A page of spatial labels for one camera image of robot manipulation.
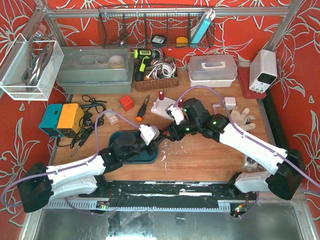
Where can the white peg base plate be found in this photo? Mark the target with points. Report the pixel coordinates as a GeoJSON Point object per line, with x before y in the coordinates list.
{"type": "Point", "coordinates": [159, 107]}

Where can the red cube power socket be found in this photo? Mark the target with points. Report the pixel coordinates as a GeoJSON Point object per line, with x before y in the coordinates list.
{"type": "Point", "coordinates": [126, 103]}

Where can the white bench power supply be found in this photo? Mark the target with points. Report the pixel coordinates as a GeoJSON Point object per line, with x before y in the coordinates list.
{"type": "Point", "coordinates": [262, 71]}

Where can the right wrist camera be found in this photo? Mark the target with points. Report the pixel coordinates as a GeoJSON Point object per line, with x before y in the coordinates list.
{"type": "Point", "coordinates": [176, 113]}

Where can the red spring two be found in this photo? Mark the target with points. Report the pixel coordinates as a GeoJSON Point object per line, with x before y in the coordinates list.
{"type": "Point", "coordinates": [180, 103]}

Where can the yellow tape measure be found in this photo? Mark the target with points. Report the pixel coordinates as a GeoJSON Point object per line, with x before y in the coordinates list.
{"type": "Point", "coordinates": [181, 42]}

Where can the woven wicker basket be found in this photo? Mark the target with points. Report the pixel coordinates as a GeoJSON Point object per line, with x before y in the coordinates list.
{"type": "Point", "coordinates": [157, 84]}

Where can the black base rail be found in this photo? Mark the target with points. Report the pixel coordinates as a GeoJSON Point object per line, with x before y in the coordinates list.
{"type": "Point", "coordinates": [215, 190]}

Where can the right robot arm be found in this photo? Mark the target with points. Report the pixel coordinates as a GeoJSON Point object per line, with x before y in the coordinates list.
{"type": "Point", "coordinates": [283, 169]}

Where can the white tiger cube socket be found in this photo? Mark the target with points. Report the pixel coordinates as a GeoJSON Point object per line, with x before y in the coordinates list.
{"type": "Point", "coordinates": [230, 103]}

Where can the black side strip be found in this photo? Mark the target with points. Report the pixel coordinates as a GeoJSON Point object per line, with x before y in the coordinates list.
{"type": "Point", "coordinates": [274, 128]}

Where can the grey plastic storage box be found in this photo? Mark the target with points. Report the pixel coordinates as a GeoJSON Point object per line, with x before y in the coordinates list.
{"type": "Point", "coordinates": [96, 70]}

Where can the clear acrylic box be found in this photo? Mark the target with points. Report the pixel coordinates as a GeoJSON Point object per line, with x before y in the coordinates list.
{"type": "Point", "coordinates": [29, 71]}

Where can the white lidded storage box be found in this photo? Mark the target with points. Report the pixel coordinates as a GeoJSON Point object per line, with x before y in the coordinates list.
{"type": "Point", "coordinates": [214, 71]}

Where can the white cotton glove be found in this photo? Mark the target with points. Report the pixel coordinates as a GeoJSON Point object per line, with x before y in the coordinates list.
{"type": "Point", "coordinates": [243, 119]}

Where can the red mat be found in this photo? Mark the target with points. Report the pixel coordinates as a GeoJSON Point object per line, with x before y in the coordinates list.
{"type": "Point", "coordinates": [243, 74]}

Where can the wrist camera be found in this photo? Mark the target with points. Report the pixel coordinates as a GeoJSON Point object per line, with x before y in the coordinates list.
{"type": "Point", "coordinates": [148, 133]}
{"type": "Point", "coordinates": [176, 113]}

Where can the green cordless drill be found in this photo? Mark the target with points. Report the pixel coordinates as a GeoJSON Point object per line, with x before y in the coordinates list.
{"type": "Point", "coordinates": [145, 57]}

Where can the teal and yellow box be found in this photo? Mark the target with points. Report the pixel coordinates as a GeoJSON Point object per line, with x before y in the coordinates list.
{"type": "Point", "coordinates": [62, 120]}

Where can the small clear screw box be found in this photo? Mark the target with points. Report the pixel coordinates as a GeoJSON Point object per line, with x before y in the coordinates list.
{"type": "Point", "coordinates": [112, 118]}

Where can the orange black ratchet screwdriver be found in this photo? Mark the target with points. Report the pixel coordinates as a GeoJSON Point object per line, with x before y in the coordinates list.
{"type": "Point", "coordinates": [141, 113]}

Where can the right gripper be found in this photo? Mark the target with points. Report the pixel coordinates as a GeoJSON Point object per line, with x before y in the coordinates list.
{"type": "Point", "coordinates": [174, 128]}

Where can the black tape measure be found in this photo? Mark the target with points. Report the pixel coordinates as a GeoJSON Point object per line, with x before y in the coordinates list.
{"type": "Point", "coordinates": [158, 40]}

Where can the dark green plastic tray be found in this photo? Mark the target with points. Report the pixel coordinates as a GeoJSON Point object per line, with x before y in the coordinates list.
{"type": "Point", "coordinates": [130, 149]}

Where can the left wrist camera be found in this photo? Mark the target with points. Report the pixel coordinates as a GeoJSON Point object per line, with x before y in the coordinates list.
{"type": "Point", "coordinates": [148, 133]}

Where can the black wire basket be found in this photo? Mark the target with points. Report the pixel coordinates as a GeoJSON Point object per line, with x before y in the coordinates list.
{"type": "Point", "coordinates": [133, 26]}

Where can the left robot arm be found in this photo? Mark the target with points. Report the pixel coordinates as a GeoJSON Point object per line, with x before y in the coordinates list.
{"type": "Point", "coordinates": [42, 183]}

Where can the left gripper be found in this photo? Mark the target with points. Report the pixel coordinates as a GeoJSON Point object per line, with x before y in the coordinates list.
{"type": "Point", "coordinates": [155, 141]}

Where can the red spring one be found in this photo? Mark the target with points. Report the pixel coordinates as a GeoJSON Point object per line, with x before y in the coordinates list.
{"type": "Point", "coordinates": [161, 95]}

